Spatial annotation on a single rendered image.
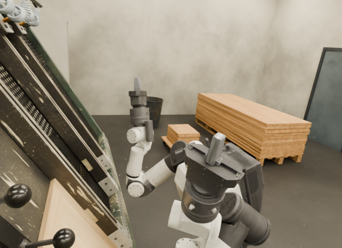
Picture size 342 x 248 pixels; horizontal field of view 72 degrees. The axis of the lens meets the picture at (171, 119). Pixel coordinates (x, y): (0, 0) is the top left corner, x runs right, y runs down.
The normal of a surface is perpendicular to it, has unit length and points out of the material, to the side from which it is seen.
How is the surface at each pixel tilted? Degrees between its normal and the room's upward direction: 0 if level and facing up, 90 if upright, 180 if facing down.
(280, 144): 90
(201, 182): 102
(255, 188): 90
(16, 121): 90
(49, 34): 90
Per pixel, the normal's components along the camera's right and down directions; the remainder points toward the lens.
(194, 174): -0.62, 0.37
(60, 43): 0.36, 0.31
